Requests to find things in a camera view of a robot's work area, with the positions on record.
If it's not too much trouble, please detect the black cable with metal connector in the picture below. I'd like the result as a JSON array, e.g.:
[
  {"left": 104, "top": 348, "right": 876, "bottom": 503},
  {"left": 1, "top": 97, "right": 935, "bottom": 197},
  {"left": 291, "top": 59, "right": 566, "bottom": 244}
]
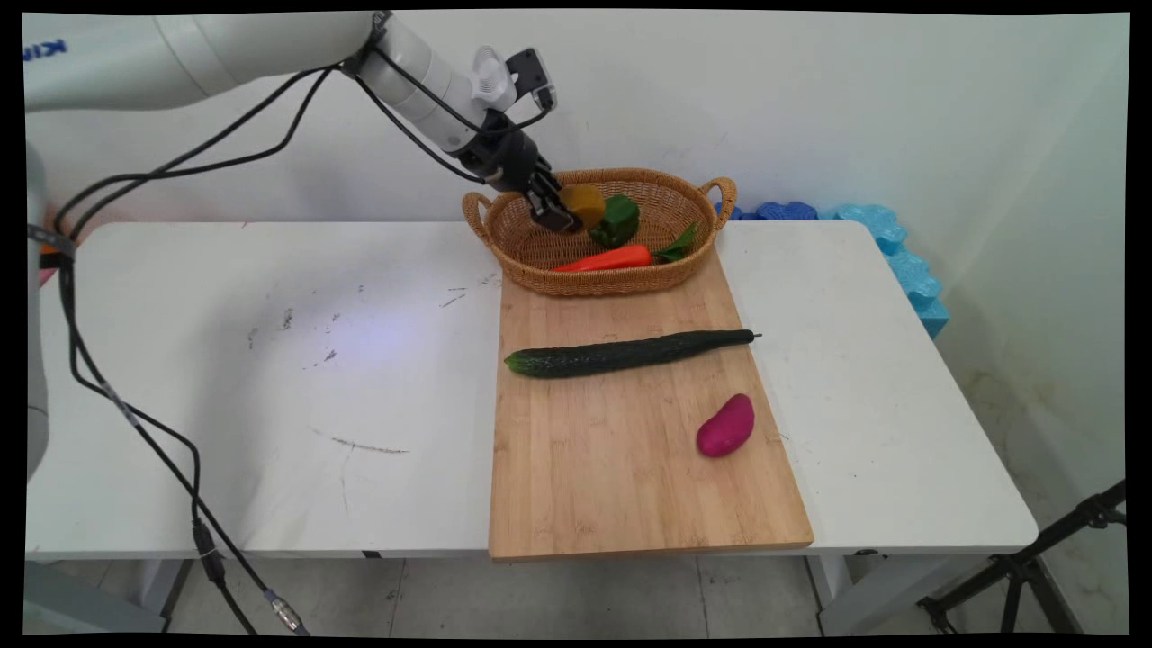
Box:
[{"left": 49, "top": 54, "right": 379, "bottom": 636}]

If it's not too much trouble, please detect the purple sweet potato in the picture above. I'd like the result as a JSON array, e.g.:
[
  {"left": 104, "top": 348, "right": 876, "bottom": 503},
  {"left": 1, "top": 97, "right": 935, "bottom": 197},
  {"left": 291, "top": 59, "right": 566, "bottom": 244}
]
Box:
[{"left": 696, "top": 392, "right": 756, "bottom": 459}]

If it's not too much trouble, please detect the orange carrot with leaves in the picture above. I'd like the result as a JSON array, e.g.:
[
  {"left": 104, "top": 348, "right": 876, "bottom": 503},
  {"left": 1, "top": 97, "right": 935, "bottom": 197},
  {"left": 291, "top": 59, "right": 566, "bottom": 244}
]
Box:
[{"left": 551, "top": 222, "right": 699, "bottom": 274}]

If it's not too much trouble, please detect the long dark green cucumber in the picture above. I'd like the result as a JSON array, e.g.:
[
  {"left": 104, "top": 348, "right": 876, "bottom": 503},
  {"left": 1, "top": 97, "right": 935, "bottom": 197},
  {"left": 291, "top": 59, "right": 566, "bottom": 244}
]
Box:
[{"left": 503, "top": 328, "right": 762, "bottom": 379}]

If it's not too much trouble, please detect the light blue foam mat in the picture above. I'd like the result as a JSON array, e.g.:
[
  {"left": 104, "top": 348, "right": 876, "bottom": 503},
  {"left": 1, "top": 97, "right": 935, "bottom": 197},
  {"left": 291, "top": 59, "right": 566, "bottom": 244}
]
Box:
[{"left": 815, "top": 203, "right": 951, "bottom": 340}]

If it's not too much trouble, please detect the black tripod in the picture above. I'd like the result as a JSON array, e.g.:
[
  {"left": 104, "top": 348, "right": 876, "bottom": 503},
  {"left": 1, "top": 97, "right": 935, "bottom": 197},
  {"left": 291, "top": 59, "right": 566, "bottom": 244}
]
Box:
[{"left": 917, "top": 481, "right": 1128, "bottom": 635}]

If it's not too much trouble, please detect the green bell pepper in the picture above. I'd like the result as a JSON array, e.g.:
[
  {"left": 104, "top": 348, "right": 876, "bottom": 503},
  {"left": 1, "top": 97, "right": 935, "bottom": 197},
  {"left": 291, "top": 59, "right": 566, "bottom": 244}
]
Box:
[{"left": 589, "top": 193, "right": 642, "bottom": 251}]

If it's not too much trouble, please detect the white table leg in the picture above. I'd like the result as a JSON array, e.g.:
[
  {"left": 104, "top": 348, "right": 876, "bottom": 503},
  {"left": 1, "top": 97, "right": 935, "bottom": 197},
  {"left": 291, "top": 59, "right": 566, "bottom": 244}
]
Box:
[
  {"left": 804, "top": 553, "right": 905, "bottom": 636},
  {"left": 25, "top": 558, "right": 194, "bottom": 635}
]

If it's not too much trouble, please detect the yellow-brown potato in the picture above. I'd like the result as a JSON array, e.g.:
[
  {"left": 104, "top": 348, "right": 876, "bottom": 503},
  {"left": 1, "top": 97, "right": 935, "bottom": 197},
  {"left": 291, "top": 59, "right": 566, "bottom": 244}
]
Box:
[{"left": 559, "top": 183, "right": 608, "bottom": 231}]

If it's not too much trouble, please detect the white ribbed camera mount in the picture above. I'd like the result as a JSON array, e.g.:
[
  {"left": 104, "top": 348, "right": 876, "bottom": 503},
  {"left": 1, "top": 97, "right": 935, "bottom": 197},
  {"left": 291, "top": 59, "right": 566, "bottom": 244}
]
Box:
[{"left": 468, "top": 45, "right": 519, "bottom": 113}]

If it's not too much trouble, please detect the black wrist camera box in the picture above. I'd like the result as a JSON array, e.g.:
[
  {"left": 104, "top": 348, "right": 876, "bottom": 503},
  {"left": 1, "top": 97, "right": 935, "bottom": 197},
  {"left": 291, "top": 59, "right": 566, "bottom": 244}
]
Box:
[{"left": 506, "top": 47, "right": 559, "bottom": 113}]

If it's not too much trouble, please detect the woven wicker basket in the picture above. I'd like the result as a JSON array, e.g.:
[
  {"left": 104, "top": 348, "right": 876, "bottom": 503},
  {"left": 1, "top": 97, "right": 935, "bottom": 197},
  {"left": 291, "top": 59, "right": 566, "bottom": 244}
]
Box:
[{"left": 462, "top": 167, "right": 738, "bottom": 297}]

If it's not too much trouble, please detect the dark blue foam mat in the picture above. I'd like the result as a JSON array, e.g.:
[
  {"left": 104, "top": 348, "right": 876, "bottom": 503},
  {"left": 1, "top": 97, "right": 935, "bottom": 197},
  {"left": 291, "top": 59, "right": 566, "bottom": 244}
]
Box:
[{"left": 715, "top": 200, "right": 820, "bottom": 222}]

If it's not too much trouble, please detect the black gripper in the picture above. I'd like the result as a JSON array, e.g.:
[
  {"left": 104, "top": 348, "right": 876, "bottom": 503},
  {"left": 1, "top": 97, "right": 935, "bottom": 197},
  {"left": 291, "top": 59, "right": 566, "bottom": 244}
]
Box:
[{"left": 459, "top": 125, "right": 582, "bottom": 236}]

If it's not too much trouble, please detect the wooden cutting board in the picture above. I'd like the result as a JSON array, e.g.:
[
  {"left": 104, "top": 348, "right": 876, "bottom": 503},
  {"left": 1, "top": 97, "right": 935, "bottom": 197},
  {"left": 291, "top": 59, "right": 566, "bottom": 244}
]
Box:
[{"left": 488, "top": 250, "right": 815, "bottom": 563}]

